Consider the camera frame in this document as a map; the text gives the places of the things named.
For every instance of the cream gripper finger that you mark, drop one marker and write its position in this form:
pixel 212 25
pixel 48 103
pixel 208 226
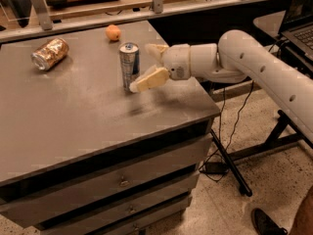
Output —
pixel 151 78
pixel 156 51

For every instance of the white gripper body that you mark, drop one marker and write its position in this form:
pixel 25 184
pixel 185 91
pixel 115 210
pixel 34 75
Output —
pixel 177 62

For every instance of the silver blue redbull can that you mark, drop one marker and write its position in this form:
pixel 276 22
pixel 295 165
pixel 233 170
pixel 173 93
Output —
pixel 129 57

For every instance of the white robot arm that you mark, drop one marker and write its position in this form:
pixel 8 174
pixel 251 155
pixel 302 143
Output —
pixel 235 57

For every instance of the gold crushed soda can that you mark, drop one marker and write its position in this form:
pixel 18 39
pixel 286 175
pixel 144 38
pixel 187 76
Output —
pixel 49 54

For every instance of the orange fruit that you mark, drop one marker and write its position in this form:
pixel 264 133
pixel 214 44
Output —
pixel 113 32

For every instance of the black power adapter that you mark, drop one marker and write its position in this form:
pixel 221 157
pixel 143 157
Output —
pixel 215 168

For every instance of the grey drawer cabinet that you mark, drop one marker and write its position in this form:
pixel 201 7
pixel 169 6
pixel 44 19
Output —
pixel 76 119

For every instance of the black laptop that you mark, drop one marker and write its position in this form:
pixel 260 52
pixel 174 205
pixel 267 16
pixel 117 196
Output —
pixel 297 26

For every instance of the black metal table leg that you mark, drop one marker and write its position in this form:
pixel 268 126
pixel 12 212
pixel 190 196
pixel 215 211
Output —
pixel 284 133

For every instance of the middle drawer front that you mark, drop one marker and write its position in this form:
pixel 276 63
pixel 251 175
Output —
pixel 124 204

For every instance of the drawer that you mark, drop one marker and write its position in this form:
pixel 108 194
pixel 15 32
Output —
pixel 104 183
pixel 142 220
pixel 124 204

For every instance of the bottom drawer front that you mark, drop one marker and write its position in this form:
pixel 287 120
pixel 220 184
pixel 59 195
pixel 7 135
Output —
pixel 142 220

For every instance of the black shoe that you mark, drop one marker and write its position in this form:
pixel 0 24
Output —
pixel 264 225

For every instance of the top drawer front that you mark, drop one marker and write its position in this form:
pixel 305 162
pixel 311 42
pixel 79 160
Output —
pixel 104 183

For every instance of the metal railing frame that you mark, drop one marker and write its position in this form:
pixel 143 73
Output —
pixel 47 20

